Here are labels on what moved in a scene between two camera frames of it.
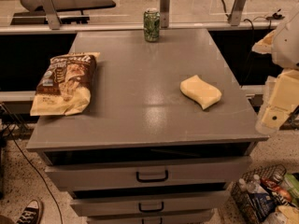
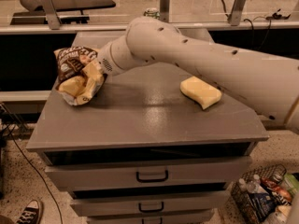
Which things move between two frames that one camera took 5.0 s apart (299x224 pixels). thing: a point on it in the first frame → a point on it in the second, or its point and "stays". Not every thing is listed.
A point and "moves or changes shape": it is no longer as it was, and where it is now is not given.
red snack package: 283,192 stays
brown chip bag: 65,87 moves or changes shape
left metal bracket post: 48,5 stays
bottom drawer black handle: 161,220 stays
